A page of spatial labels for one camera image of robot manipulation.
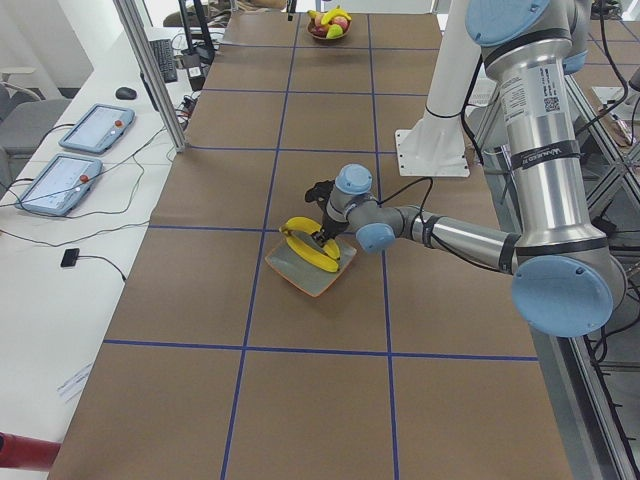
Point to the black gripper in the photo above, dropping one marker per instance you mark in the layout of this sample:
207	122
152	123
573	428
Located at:
331	225

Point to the yellow banana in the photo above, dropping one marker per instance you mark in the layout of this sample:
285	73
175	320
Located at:
325	258
325	18
300	226

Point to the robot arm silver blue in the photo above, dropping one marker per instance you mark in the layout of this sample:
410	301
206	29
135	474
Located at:
565	282

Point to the grey square plate orange rim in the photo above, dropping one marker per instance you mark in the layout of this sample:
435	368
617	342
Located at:
306	277

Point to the wicker fruit basket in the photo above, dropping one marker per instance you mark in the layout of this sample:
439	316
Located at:
329	33

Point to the yellow banana in basket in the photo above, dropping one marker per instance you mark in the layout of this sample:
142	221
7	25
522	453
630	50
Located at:
325	18

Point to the black computer mouse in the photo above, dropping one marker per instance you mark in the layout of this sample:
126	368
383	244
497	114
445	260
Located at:
126	93

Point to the black keyboard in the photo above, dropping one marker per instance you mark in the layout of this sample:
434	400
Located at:
162	51

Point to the blue teach pendant far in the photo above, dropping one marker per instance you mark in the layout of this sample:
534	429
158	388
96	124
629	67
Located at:
98	129

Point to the blue teach pendant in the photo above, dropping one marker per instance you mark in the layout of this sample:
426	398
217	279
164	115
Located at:
98	129
61	185

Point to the small black puck device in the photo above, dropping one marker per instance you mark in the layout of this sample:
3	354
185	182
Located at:
70	257

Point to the blue teach pendant near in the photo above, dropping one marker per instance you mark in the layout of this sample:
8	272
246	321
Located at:
61	185

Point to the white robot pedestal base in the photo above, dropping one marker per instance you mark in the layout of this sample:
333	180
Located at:
434	146

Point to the aluminium frame post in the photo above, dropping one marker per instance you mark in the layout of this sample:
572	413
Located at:
158	93

